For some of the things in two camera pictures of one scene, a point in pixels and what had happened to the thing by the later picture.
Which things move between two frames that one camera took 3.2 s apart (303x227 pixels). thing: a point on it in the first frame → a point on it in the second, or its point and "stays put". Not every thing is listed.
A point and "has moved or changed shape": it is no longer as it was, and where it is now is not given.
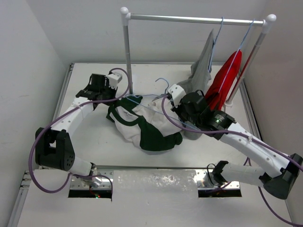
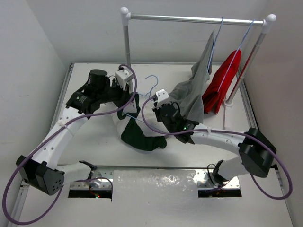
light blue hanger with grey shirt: x=213 y=41 stays put
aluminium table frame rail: x=18 y=204 stays put
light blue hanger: x=130 y=96 has moved or changed shape
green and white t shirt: x=147 y=126 has moved or changed shape
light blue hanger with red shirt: x=236 y=56 stays put
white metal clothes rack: x=268 y=21 stays put
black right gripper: x=177 y=110 → x=157 y=111
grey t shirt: x=200 y=75 stays put
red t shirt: x=215 y=97 stays put
